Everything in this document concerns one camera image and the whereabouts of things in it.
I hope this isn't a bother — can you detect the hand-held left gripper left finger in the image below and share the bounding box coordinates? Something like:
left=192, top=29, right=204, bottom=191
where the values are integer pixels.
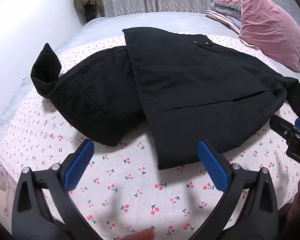
left=11, top=139, right=101, bottom=240

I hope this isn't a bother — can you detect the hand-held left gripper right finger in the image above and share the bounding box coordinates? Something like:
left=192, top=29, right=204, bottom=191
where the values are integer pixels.
left=198, top=139, right=287, bottom=240

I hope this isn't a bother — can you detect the black padded jacket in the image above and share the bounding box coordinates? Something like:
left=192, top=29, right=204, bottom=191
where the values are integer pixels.
left=30, top=27, right=300, bottom=171

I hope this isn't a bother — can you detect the person's left hand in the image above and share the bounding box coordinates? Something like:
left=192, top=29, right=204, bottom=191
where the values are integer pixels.
left=119, top=227, right=156, bottom=240

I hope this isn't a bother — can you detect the cherry print blanket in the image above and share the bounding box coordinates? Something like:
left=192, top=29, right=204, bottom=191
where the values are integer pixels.
left=0, top=35, right=300, bottom=240

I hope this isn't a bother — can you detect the pink velvet pillow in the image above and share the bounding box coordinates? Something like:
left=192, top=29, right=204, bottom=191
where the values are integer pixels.
left=237, top=0, right=300, bottom=73

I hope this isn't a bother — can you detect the pale pink folded sheet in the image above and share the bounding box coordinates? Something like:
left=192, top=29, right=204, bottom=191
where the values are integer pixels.
left=205, top=9, right=243, bottom=34

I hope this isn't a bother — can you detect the pink grey folded blanket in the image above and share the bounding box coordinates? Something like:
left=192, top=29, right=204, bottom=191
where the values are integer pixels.
left=210, top=0, right=243, bottom=15

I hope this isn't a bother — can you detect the bed with grey sheet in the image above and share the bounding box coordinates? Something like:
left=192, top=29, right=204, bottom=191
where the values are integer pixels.
left=0, top=11, right=300, bottom=170

